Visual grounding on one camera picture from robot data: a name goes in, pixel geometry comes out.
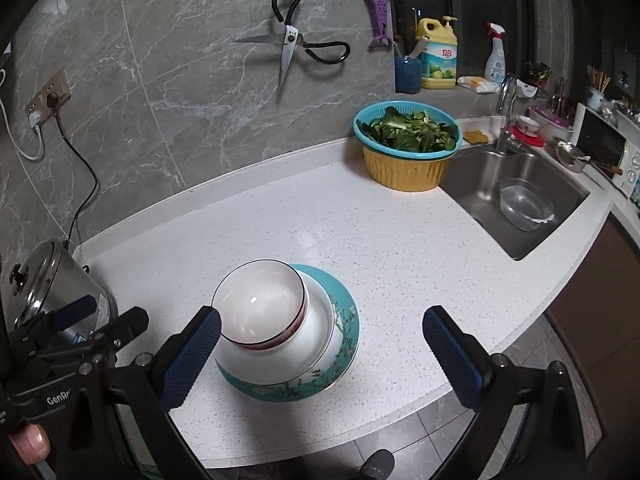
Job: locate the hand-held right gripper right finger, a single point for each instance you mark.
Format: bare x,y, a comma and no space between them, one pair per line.
452,360

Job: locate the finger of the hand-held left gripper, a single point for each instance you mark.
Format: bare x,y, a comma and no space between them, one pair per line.
75,310
127,325

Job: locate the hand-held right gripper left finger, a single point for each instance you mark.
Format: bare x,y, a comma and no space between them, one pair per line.
190,357

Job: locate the floral bowl with dark rim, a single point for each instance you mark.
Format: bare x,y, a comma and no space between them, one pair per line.
260,305

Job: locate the large white bowl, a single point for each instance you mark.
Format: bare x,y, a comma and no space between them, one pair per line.
300,355

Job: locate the large teal floral plate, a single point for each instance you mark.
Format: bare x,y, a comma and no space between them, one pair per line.
347,320

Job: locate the person's left hand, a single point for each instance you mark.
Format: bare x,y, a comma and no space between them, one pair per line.
30,442

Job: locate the steel electric cooking pot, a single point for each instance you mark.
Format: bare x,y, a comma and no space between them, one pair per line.
50,270

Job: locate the grey slipper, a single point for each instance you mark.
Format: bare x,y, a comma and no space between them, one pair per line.
378,465

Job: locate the brown base cabinet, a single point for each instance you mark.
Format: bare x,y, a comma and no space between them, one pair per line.
610,310

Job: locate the clear glass bowl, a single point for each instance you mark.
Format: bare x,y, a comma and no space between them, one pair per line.
525,205

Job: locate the stainless steel sink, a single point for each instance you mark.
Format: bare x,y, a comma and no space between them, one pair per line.
480,185

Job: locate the yellow plastic basin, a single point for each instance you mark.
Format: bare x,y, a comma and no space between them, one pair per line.
405,175

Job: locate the blue plastic colander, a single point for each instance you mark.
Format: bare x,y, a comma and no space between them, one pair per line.
405,155

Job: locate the yellow sponge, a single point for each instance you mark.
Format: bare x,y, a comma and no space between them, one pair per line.
477,137

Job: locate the red silicone mat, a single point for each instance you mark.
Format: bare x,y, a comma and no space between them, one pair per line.
535,142

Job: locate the green leafy vegetables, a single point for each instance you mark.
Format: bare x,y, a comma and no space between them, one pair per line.
407,130

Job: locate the chrome faucet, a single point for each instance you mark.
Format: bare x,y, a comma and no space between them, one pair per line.
502,125

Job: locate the small patterned bowl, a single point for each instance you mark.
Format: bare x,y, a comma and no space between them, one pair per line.
528,125

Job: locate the purple plastic basin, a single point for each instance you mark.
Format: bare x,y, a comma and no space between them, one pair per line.
555,120

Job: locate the white microwave oven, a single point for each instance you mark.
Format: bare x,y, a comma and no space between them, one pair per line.
605,145

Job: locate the white wipes packet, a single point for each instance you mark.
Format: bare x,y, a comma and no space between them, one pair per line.
477,85

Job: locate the blue utensil cup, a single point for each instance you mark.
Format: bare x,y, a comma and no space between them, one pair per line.
407,76

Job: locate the dark cutlery holder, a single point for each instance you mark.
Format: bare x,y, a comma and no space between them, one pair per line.
535,82

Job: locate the white spray bottle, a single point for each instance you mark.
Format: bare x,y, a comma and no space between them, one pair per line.
495,65

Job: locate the chopstick holder with chopsticks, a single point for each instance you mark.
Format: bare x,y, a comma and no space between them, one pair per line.
596,97

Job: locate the yellow dish soap bottle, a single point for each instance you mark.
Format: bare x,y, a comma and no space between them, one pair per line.
437,60

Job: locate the purple peeler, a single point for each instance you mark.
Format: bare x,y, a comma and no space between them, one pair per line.
377,10

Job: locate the wall power socket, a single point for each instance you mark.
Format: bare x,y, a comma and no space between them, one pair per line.
60,82

